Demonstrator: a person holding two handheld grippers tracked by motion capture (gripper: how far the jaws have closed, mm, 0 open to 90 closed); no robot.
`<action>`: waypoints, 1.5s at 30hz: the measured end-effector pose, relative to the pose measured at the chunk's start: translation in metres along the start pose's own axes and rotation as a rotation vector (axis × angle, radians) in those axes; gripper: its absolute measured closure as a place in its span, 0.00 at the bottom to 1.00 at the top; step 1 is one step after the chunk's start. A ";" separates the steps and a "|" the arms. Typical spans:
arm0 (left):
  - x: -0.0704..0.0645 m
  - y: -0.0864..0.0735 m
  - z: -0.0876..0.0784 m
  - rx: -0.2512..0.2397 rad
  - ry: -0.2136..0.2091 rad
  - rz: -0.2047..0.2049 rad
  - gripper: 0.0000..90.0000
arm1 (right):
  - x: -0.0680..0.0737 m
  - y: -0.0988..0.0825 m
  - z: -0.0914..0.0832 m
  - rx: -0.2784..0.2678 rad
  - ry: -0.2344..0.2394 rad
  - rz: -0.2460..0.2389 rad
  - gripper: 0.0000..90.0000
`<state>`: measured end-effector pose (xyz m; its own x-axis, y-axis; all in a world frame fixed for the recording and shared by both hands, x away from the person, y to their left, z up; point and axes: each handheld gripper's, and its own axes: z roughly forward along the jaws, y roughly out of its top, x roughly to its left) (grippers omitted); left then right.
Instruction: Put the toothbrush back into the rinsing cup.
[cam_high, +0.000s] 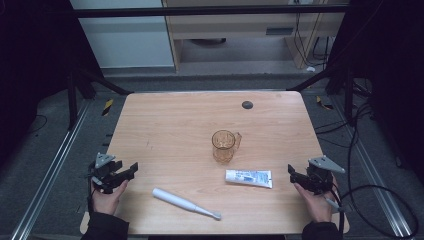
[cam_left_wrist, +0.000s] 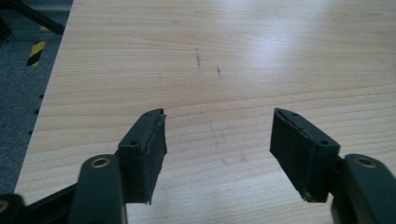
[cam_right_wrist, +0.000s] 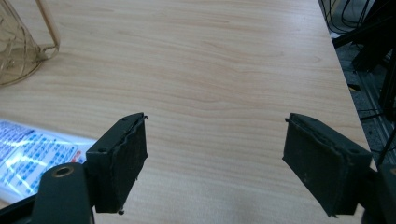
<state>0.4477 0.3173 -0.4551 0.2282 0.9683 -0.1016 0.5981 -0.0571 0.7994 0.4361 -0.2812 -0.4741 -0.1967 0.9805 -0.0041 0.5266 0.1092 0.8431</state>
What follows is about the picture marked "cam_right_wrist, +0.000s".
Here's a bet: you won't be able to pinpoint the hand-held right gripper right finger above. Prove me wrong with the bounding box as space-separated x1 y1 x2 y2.
281 112 374 218

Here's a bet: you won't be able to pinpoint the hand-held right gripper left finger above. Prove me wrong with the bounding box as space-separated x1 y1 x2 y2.
85 111 149 216

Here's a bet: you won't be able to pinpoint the transparent amber plastic cup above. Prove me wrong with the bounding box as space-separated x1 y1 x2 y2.
0 0 61 88

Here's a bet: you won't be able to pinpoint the black floor cables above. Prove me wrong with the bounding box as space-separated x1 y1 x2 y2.
319 0 375 35

